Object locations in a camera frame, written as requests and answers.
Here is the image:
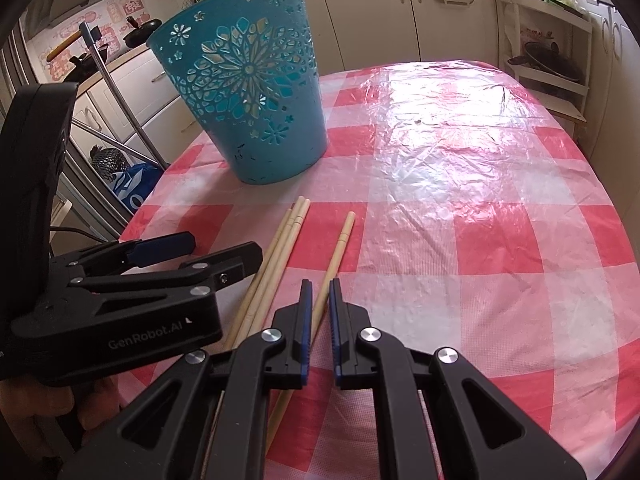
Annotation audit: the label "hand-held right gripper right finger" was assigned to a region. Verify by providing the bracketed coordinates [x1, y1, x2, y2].
[327, 278, 586, 480]

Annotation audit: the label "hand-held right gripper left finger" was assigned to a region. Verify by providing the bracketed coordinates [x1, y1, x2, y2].
[60, 280, 314, 480]

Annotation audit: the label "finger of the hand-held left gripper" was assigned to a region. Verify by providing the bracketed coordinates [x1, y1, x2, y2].
[50, 232, 196, 278]
[67, 241, 264, 319]

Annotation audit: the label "wooden chopstick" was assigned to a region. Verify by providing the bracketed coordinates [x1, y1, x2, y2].
[202, 197, 306, 466]
[245, 200, 312, 335]
[220, 206, 297, 353]
[265, 211, 357, 458]

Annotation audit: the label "teal perforated plastic basket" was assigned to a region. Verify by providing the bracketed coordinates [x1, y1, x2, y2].
[146, 0, 329, 186]

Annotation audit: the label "person's left hand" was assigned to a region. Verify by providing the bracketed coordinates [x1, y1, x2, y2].
[0, 372, 127, 432]

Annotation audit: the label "blue plastic bag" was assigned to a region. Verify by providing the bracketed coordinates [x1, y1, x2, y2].
[106, 161, 163, 211]

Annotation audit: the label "black mesh item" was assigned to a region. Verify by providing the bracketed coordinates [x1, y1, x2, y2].
[89, 144, 127, 181]

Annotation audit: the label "pink checked plastic tablecloth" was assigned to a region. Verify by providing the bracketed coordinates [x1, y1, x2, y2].
[117, 57, 640, 480]

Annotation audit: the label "black frying pan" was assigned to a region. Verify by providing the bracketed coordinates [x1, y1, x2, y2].
[122, 16, 163, 50]

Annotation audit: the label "cream kitchen base cabinets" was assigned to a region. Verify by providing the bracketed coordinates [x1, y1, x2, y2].
[65, 0, 640, 161]

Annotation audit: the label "small white shelf rack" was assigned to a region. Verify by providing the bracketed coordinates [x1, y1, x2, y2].
[492, 0, 595, 123]

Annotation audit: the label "black wok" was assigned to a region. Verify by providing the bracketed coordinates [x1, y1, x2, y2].
[521, 41, 585, 81]

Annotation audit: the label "pan with wooden handle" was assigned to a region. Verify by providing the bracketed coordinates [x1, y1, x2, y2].
[46, 30, 110, 83]

